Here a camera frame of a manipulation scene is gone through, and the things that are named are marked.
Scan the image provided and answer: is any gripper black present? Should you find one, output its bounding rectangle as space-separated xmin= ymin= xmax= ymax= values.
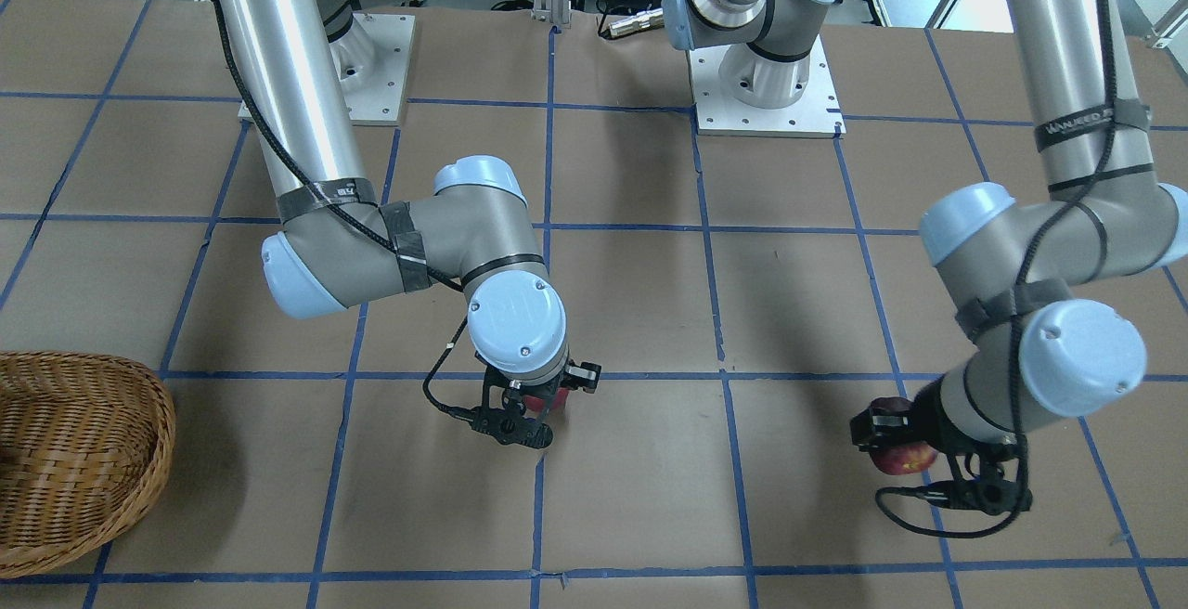
xmin=484 ymin=360 xmax=602 ymax=415
xmin=849 ymin=401 xmax=953 ymax=456

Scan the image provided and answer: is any red yellow apple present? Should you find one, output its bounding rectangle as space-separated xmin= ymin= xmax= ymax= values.
xmin=522 ymin=389 xmax=570 ymax=415

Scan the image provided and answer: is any dark red apple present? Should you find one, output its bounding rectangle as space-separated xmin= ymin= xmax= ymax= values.
xmin=868 ymin=397 xmax=939 ymax=476

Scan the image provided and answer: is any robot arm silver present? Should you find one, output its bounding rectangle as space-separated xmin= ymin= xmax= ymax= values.
xmin=211 ymin=0 xmax=600 ymax=423
xmin=849 ymin=0 xmax=1184 ymax=453

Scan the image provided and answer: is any wicker basket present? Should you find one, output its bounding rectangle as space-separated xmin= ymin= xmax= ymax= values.
xmin=1 ymin=351 xmax=175 ymax=579

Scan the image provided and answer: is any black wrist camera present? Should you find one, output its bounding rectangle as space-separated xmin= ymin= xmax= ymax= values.
xmin=915 ymin=467 xmax=1034 ymax=516
xmin=470 ymin=407 xmax=552 ymax=449

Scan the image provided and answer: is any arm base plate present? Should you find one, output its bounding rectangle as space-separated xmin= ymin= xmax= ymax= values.
xmin=687 ymin=37 xmax=847 ymax=138
xmin=238 ymin=13 xmax=417 ymax=127

